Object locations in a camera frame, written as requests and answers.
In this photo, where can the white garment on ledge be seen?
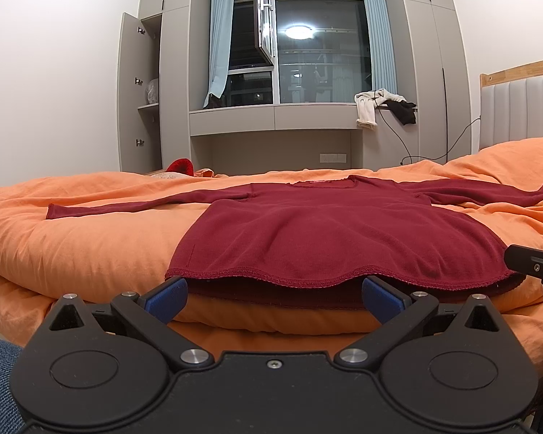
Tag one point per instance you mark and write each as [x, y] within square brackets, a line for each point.
[367, 102]

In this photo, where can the black garment on ledge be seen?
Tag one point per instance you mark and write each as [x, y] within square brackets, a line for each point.
[404, 111]

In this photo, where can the white wall socket panel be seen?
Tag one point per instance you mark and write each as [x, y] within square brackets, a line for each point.
[340, 158]

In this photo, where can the open window sash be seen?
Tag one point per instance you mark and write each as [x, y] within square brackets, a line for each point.
[263, 29]

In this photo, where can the grey built-in wardrobe unit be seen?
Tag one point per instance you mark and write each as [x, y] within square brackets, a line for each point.
[282, 117]

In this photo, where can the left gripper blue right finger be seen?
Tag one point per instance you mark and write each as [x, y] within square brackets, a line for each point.
[399, 314]

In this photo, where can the orange duvet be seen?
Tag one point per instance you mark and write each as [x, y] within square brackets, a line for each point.
[98, 257]

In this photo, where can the dark red knit sweater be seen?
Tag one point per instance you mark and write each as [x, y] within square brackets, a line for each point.
[319, 234]

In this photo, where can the bright red cloth item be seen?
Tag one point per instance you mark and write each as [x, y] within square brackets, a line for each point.
[181, 166]

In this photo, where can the grey padded wooden headboard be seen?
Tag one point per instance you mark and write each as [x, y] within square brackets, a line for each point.
[511, 104]

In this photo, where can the left light blue curtain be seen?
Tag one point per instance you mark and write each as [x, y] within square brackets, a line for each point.
[221, 19]

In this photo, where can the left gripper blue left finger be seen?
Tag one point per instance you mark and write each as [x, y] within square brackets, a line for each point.
[147, 314]

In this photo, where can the open grey wardrobe door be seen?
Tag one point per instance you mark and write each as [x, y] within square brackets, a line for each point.
[139, 142]

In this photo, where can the right light blue curtain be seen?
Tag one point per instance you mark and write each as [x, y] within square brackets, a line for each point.
[381, 46]

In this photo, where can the light blue curtain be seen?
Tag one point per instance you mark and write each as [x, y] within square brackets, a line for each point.
[381, 46]
[221, 19]

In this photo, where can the plastic bag on shelf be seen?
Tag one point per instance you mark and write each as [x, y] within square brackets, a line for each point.
[153, 91]

